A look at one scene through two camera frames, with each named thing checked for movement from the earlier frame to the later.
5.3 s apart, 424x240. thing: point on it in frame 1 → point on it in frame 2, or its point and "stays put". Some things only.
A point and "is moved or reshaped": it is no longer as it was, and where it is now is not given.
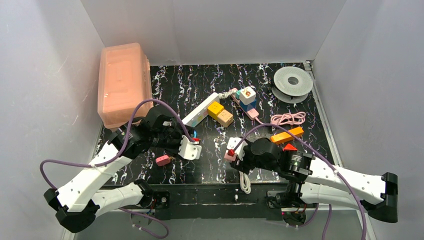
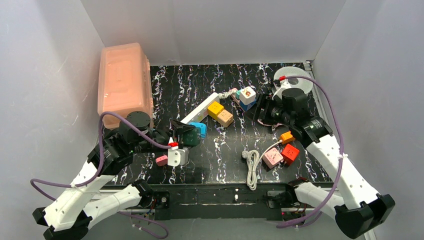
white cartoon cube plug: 247,95 stays put
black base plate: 209,201 stays put
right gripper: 241,160 → 263,110
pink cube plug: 162,160 stays put
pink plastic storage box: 124,83 stays put
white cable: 245,182 is moved or reshaped
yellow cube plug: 214,109 stays put
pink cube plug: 229,158 is moved or reshaped
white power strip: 201,111 stays put
